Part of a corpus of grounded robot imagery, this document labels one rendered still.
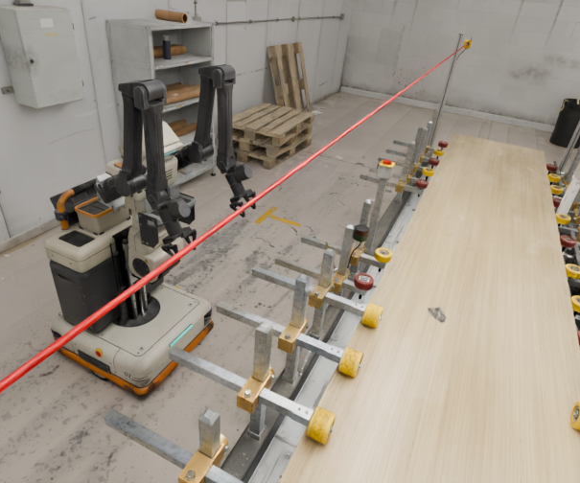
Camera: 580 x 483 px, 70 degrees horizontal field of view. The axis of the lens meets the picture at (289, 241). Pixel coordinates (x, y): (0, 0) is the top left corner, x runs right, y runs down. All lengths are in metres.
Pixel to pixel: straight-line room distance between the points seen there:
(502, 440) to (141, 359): 1.61
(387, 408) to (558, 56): 8.35
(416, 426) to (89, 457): 1.55
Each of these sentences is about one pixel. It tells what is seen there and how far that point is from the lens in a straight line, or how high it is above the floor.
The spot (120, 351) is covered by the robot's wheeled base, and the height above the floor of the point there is 0.28.
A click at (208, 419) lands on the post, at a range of 1.01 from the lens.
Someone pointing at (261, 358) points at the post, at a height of 1.06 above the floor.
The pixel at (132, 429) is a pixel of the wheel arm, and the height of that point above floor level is 0.96.
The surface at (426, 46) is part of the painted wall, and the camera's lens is 9.29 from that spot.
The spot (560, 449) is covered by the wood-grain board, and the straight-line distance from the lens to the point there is 1.49.
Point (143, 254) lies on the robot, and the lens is 2.03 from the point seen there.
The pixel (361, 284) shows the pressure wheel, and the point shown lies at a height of 0.90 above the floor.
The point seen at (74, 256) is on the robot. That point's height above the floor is 0.79.
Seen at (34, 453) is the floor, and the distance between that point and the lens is 2.44.
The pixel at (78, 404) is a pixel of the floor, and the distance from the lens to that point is 2.54.
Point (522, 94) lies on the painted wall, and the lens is 9.27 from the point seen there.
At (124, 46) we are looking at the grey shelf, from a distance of 3.99.
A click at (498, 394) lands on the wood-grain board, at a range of 1.53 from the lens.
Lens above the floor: 1.93
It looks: 32 degrees down
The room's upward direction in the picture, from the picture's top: 6 degrees clockwise
